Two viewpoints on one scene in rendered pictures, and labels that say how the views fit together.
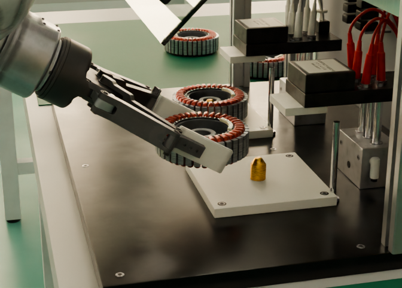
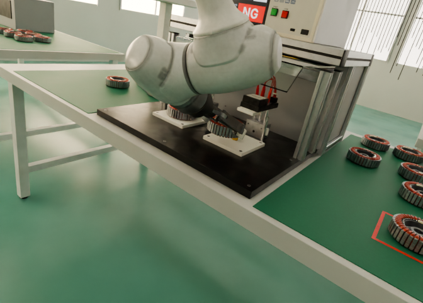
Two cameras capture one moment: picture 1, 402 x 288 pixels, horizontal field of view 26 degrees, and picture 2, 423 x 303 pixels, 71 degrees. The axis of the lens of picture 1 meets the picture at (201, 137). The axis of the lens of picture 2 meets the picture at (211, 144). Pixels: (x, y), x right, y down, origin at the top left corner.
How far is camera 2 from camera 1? 0.71 m
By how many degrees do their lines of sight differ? 40
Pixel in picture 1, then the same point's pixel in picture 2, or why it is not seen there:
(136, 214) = (215, 159)
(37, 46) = not seen: hidden behind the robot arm
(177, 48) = (116, 85)
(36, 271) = (7, 189)
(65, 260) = (209, 184)
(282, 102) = (247, 110)
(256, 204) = (250, 149)
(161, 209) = (219, 156)
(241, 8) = not seen: hidden behind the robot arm
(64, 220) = (182, 166)
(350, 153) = (255, 127)
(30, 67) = (202, 100)
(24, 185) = not seen: outside the picture
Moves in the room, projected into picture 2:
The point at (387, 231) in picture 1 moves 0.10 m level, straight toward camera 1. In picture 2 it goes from (297, 153) to (320, 169)
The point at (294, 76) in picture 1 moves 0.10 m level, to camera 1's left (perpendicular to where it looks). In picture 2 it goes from (248, 101) to (225, 101)
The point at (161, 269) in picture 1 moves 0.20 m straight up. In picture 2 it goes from (257, 180) to (277, 106)
